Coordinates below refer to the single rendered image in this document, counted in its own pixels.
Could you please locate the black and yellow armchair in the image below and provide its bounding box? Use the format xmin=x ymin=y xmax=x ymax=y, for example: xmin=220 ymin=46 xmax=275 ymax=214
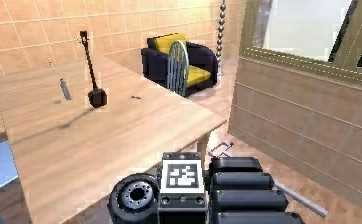
xmin=140 ymin=32 xmax=219 ymax=98

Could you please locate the light wooden table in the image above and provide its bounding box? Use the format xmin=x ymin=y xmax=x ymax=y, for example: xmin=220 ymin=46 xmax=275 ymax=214
xmin=0 ymin=54 xmax=229 ymax=224

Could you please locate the grey arched-back chair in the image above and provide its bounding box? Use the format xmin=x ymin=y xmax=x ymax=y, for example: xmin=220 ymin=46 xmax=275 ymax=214
xmin=166 ymin=40 xmax=190 ymax=98

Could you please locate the olive-framed window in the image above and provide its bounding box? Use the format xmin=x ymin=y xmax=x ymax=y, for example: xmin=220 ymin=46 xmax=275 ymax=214
xmin=239 ymin=0 xmax=362 ymax=90

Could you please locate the grey pen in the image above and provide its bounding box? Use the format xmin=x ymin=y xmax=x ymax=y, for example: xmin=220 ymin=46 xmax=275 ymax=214
xmin=59 ymin=78 xmax=73 ymax=101

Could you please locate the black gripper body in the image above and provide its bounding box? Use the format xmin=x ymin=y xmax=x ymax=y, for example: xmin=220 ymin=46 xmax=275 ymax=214
xmin=107 ymin=173 xmax=162 ymax=224

